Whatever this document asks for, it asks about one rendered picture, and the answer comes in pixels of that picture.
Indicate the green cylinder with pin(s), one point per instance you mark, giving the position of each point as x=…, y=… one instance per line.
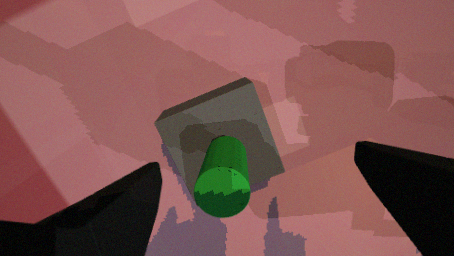
x=222, y=188

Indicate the grey square block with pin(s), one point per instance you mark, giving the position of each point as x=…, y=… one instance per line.
x=234, y=110

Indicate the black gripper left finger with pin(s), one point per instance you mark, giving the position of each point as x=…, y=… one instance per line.
x=117, y=220

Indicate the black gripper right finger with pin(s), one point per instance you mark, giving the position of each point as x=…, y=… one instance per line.
x=417, y=188

